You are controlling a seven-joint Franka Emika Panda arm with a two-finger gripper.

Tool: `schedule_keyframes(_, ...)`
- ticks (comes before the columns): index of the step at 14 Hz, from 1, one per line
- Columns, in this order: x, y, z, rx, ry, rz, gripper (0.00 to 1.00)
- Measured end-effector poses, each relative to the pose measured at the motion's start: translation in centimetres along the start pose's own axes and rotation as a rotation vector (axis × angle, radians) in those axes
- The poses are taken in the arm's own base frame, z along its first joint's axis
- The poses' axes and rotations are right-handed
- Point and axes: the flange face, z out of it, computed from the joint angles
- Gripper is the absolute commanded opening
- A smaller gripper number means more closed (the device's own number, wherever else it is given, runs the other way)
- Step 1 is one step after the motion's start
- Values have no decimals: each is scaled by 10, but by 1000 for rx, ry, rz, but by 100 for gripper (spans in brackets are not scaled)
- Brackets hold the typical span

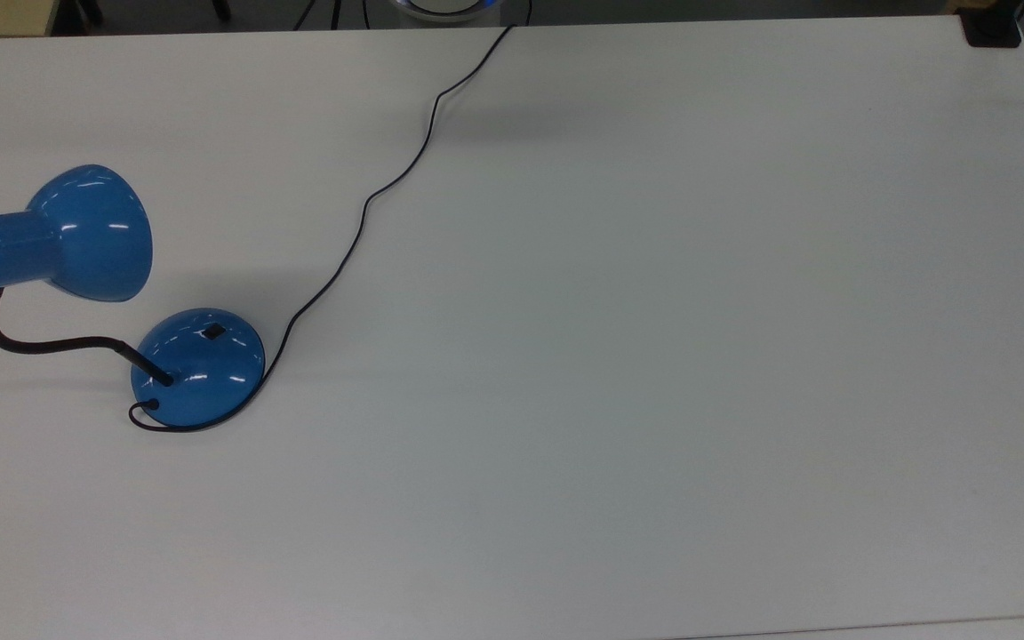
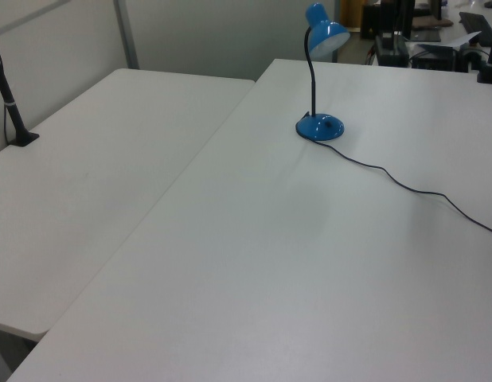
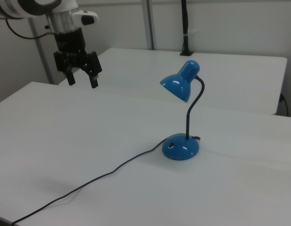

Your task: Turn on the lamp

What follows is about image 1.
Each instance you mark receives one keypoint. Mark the blue gooseneck desk lamp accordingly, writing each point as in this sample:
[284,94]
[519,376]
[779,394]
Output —
[90,236]

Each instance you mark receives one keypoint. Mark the black tripod legs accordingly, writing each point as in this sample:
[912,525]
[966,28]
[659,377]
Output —
[332,11]

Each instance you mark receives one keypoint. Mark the black chair leg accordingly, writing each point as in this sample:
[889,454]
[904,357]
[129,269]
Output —
[221,9]

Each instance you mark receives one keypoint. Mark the black corner table clamp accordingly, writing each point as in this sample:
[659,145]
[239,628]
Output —
[990,31]

